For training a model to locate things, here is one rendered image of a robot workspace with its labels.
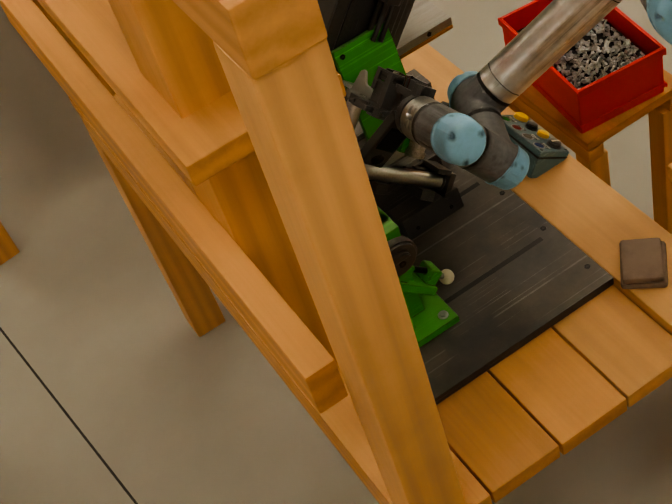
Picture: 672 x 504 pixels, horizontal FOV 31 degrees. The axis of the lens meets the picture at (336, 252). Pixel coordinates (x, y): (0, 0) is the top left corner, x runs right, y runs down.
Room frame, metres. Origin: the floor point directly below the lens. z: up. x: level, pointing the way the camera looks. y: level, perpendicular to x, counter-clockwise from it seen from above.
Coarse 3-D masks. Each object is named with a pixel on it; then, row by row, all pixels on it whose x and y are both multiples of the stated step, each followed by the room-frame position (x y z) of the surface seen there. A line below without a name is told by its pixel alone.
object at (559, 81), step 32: (544, 0) 2.07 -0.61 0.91; (512, 32) 2.00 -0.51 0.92; (608, 32) 1.94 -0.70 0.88; (640, 32) 1.87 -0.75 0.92; (576, 64) 1.89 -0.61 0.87; (608, 64) 1.85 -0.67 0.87; (640, 64) 1.78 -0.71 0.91; (544, 96) 1.90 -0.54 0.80; (576, 96) 1.76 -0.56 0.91; (608, 96) 1.77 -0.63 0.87; (640, 96) 1.78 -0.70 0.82; (576, 128) 1.78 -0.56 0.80
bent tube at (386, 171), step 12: (348, 84) 1.65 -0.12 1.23; (348, 108) 1.63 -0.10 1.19; (372, 168) 1.59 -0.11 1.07; (384, 168) 1.60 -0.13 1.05; (396, 168) 1.60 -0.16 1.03; (384, 180) 1.59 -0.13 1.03; (396, 180) 1.59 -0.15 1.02; (408, 180) 1.59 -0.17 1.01; (420, 180) 1.59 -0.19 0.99; (432, 180) 1.60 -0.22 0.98
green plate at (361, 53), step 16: (368, 32) 1.71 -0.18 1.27; (336, 48) 1.69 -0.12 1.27; (352, 48) 1.69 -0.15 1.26; (368, 48) 1.70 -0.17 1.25; (384, 48) 1.70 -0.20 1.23; (336, 64) 1.68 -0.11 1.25; (352, 64) 1.68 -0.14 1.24; (368, 64) 1.69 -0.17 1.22; (384, 64) 1.69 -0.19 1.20; (400, 64) 1.69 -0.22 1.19; (352, 80) 1.67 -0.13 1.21; (368, 80) 1.68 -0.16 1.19; (368, 128) 1.64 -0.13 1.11
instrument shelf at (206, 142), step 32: (64, 0) 1.70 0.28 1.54; (96, 0) 1.67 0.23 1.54; (64, 32) 1.66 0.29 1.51; (96, 32) 1.58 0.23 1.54; (96, 64) 1.51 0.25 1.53; (128, 64) 1.48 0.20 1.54; (128, 96) 1.40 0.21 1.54; (160, 96) 1.38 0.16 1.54; (224, 96) 1.33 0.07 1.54; (160, 128) 1.31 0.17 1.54; (192, 128) 1.29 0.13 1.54; (224, 128) 1.26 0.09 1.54; (192, 160) 1.22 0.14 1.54; (224, 160) 1.23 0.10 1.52
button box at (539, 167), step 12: (504, 120) 1.71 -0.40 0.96; (516, 120) 1.72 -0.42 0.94; (528, 120) 1.73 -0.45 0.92; (516, 132) 1.67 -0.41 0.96; (528, 132) 1.67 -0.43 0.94; (528, 144) 1.63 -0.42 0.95; (540, 156) 1.59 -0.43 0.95; (552, 156) 1.60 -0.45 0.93; (564, 156) 1.61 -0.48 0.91; (540, 168) 1.59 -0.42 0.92
